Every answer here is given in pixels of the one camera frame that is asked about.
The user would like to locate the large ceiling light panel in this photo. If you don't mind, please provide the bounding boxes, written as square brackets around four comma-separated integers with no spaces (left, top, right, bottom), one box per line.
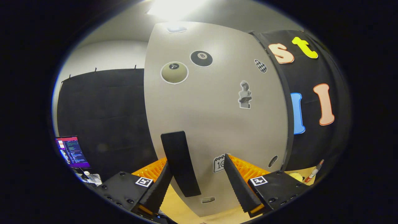
[146,0,206,21]

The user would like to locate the white pen with red cap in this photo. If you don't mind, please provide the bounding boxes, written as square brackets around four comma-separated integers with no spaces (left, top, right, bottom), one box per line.
[304,159,324,183]

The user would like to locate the computer monitor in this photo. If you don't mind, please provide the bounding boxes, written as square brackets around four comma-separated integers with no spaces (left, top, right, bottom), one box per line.
[55,135,91,169]

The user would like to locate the dark grey shoe cabinet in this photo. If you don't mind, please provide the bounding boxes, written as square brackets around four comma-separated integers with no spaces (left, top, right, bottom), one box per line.
[249,30,295,171]

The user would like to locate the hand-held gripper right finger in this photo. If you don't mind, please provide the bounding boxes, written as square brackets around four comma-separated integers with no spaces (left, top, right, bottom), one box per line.
[223,153,312,219]

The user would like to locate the white desk items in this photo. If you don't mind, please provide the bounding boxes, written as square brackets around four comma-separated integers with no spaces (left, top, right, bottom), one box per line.
[75,170,102,187]

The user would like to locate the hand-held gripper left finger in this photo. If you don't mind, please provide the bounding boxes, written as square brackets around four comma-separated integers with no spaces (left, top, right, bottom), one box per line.
[93,157,174,218]

